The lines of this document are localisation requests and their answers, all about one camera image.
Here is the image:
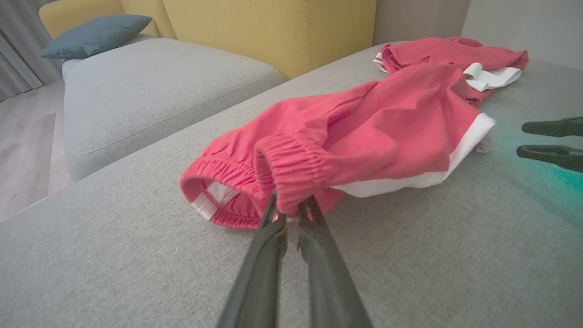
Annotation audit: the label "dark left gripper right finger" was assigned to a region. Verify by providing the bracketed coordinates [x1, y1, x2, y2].
[297, 196, 373, 328]

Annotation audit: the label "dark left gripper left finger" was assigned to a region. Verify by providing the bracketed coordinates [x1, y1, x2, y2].
[216, 189, 288, 328]

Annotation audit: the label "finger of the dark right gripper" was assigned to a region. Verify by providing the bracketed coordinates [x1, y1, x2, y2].
[517, 145, 583, 173]
[522, 117, 583, 137]

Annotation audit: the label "red white sports jersey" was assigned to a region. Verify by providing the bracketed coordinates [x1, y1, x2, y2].
[373, 36, 529, 108]

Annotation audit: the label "red white elastic shorts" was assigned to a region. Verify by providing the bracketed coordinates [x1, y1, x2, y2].
[180, 64, 496, 229]

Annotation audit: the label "large grey sofa seat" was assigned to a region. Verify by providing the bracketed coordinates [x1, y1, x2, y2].
[0, 43, 583, 328]

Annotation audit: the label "grey back cushion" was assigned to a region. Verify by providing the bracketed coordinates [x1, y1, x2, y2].
[62, 37, 285, 183]

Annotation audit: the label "large yellow sofa back cushion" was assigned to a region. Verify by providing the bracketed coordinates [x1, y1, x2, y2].
[163, 0, 378, 80]

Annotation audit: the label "small yellow sofa back cushion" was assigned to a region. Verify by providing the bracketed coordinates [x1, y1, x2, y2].
[121, 0, 177, 39]
[39, 0, 126, 39]

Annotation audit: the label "blue grey throw pillow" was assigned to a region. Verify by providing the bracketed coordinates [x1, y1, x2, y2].
[40, 15, 153, 60]

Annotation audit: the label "grey curtain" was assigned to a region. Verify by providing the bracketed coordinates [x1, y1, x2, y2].
[0, 0, 64, 102]

